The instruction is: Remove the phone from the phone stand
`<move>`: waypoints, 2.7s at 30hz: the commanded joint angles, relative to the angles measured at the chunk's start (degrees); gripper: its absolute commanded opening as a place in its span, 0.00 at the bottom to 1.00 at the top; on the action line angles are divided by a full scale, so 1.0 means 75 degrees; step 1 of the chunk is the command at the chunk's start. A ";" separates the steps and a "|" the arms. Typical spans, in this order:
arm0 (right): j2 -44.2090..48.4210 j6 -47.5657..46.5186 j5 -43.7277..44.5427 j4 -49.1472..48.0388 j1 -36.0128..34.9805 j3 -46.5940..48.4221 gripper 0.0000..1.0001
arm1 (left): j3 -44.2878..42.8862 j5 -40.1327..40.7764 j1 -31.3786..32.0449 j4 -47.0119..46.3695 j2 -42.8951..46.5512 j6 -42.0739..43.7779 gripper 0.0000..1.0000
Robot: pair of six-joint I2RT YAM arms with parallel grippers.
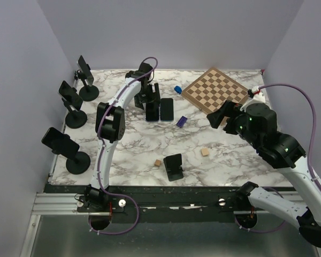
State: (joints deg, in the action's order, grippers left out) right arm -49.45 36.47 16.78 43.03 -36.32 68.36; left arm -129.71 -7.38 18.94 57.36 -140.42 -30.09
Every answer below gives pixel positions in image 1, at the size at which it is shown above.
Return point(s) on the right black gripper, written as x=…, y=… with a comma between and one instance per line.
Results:
x=229, y=108

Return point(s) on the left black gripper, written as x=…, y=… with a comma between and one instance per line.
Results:
x=153, y=97

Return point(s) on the black phone blue edge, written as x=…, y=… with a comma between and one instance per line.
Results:
x=166, y=110

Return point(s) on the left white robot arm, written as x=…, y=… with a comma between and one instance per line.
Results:
x=110, y=126

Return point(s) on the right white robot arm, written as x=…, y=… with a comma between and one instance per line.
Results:
x=257, y=125

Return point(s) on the far left round stand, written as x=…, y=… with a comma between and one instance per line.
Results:
x=87, y=93

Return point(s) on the round stand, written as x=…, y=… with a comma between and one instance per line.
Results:
x=76, y=162
x=74, y=119
x=87, y=93

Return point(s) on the black folding phone stand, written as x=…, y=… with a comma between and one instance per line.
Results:
x=173, y=167

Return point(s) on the far left phone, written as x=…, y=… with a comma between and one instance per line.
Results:
x=85, y=71

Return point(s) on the middle left round stand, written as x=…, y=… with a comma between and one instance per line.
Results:
x=74, y=119

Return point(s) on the middle left phone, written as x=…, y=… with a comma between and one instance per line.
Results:
x=70, y=95

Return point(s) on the near left round stand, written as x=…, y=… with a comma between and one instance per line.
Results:
x=76, y=162

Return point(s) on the wooden chessboard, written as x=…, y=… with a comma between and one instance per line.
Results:
x=204, y=92

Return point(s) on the blue plastic cap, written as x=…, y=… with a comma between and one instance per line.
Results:
x=178, y=89

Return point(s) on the light wooden cube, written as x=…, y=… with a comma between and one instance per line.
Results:
x=204, y=152

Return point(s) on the purple lego brick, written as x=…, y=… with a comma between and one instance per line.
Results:
x=181, y=122

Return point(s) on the brown wooden cube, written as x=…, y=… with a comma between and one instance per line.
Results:
x=157, y=163

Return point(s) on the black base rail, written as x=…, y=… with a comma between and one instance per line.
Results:
x=161, y=204

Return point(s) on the aluminium extrusion rail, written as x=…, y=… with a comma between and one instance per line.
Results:
x=67, y=204

